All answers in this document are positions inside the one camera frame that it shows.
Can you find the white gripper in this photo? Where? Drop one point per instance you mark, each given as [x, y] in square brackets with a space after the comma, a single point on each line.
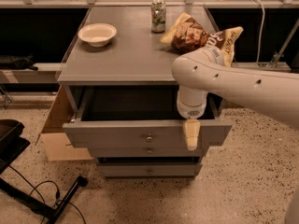
[191, 110]

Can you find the grey top drawer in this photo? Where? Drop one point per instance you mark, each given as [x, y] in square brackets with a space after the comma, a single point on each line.
[128, 116]

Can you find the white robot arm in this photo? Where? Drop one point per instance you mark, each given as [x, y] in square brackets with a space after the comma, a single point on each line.
[253, 178]

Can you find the grey drawer cabinet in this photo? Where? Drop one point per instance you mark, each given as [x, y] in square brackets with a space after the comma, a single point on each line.
[134, 57]

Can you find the grey bottom drawer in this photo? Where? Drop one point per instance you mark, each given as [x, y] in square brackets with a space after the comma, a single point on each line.
[142, 170]

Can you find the brown yellow chip bag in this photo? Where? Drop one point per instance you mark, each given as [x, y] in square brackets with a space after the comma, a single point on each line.
[187, 35]

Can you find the green soda can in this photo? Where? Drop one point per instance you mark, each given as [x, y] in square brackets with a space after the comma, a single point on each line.
[158, 16]

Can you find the white paper bowl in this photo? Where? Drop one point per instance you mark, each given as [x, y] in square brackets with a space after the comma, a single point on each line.
[97, 35]

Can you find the brown cardboard box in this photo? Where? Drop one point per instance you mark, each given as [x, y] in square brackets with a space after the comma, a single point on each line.
[56, 143]

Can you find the black stand base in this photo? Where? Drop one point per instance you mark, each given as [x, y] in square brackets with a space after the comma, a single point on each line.
[11, 146]

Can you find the metal railing frame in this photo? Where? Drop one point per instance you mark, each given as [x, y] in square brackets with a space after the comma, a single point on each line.
[46, 29]

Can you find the black bag on rail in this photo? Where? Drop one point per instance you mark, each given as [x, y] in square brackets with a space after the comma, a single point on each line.
[17, 62]

